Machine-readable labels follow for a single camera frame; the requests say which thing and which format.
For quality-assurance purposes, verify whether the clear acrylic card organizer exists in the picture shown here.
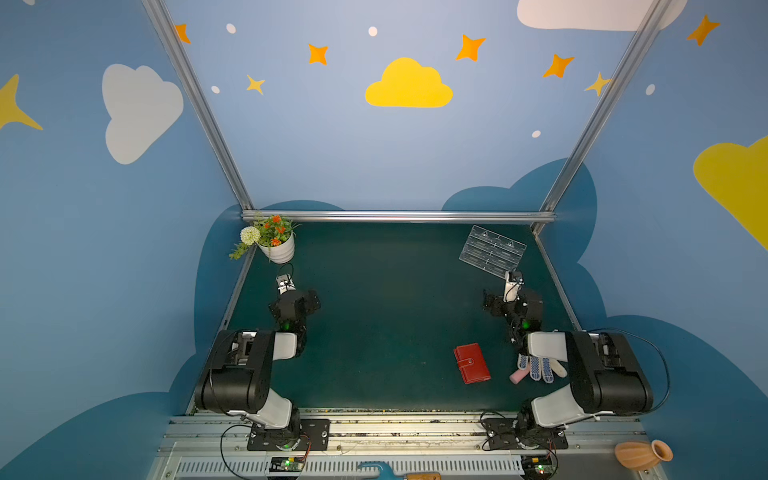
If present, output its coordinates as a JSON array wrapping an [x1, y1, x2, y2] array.
[[459, 225, 527, 279]]

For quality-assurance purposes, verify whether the red card holder wallet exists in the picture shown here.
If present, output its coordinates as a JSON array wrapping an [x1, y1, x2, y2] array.
[[453, 343, 491, 385]]

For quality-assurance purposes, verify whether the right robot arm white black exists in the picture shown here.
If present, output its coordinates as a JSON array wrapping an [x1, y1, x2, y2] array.
[[483, 287, 655, 434]]

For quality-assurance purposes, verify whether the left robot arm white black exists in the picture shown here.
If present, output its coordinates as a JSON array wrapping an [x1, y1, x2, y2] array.
[[194, 289, 321, 436]]

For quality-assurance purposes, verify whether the white pot with flowers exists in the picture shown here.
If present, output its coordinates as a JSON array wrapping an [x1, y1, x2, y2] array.
[[229, 215, 295, 265]]

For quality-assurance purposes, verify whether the right green circuit board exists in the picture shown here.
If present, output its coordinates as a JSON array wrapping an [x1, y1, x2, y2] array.
[[521, 456, 558, 480]]

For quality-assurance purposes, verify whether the green circuit board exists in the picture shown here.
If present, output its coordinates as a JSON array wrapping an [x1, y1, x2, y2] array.
[[269, 457, 305, 474], [521, 456, 558, 480]]

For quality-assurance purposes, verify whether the left green circuit board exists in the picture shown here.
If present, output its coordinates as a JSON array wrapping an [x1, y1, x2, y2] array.
[[269, 457, 305, 474]]

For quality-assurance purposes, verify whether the terracotta clay vase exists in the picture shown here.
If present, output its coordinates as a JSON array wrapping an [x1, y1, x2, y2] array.
[[614, 440, 674, 471]]

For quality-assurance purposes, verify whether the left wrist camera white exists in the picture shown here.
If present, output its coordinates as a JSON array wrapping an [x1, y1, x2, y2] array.
[[276, 274, 296, 295]]

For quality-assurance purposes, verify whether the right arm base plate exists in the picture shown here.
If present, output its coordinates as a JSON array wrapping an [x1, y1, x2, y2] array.
[[480, 417, 569, 451]]

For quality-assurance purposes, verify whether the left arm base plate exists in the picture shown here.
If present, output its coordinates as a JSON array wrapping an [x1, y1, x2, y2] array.
[[246, 418, 331, 452]]

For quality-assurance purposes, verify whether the aluminium rail front frame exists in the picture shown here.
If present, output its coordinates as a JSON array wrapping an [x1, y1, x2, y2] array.
[[148, 409, 666, 479]]

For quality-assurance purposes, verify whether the teal handled tool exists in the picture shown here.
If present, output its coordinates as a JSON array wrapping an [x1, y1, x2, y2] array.
[[358, 461, 442, 480]]

